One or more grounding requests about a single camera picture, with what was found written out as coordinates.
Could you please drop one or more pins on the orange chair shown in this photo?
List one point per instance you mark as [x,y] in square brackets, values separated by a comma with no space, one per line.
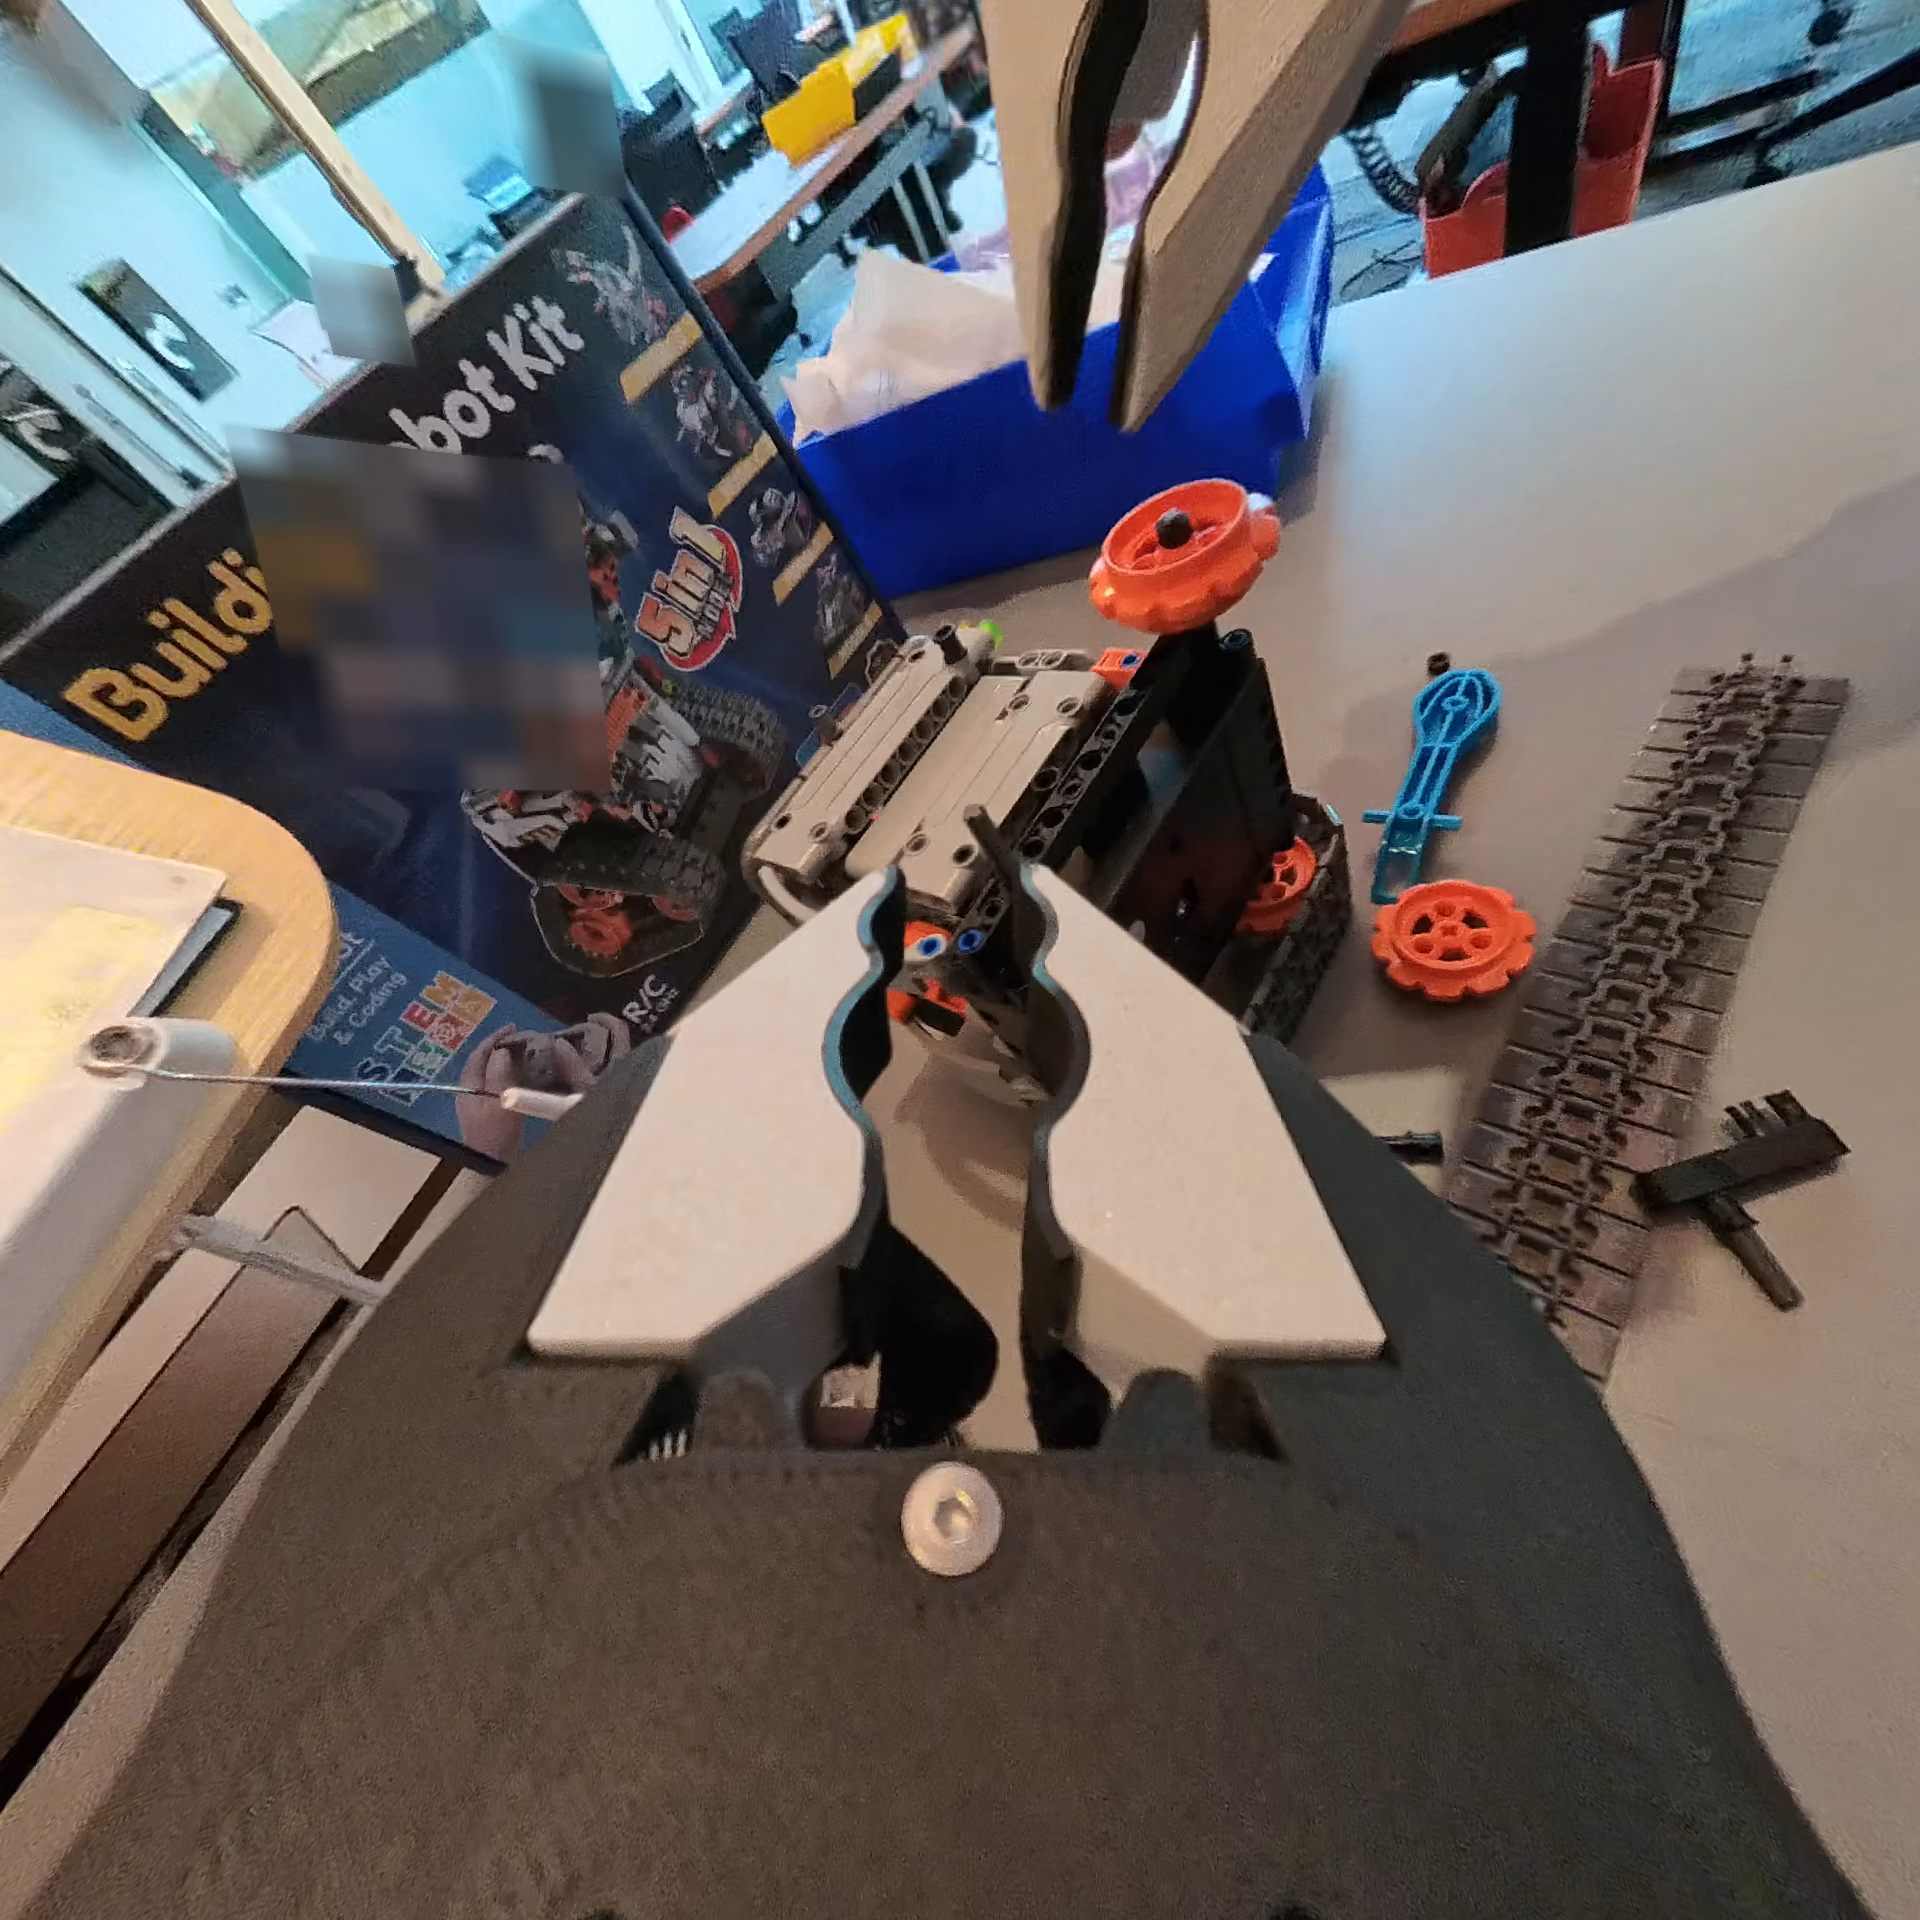
[1547,182]

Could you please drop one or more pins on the black pin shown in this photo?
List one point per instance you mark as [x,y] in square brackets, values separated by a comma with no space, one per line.
[1411,1143]

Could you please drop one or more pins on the orange gear wheel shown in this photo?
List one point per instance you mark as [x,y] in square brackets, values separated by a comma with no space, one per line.
[1457,940]
[1187,556]

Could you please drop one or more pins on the yellow storage bin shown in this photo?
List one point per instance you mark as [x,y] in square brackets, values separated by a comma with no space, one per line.
[826,86]

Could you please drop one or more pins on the black lever with grey axle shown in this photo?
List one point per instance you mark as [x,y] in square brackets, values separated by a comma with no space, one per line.
[1756,1154]

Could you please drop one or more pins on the instruction booklet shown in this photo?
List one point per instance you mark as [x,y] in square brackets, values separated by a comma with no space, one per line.
[76,960]

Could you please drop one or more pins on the robot kit box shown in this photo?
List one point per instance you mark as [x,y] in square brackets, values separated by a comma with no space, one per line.
[722,511]

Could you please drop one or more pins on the grey toy robot vehicle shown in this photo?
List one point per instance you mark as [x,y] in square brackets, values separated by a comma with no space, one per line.
[990,751]

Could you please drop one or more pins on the wooden desk riser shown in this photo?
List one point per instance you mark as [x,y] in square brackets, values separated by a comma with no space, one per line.
[182,872]

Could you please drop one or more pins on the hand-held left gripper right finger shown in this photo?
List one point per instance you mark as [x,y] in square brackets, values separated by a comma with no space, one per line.
[1230,1201]

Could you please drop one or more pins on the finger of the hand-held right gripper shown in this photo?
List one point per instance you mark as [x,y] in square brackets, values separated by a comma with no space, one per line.
[1277,121]
[1045,151]

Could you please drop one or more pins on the long wooden table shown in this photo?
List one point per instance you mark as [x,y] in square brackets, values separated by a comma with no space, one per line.
[812,182]

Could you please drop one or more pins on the blue plastic bin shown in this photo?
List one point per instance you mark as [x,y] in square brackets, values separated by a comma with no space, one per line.
[990,480]

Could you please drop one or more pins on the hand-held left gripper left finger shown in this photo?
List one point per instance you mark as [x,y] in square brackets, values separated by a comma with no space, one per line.
[676,1201]

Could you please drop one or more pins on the teal plastic wrench tool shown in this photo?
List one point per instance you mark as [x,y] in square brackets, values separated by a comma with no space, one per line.
[1442,766]

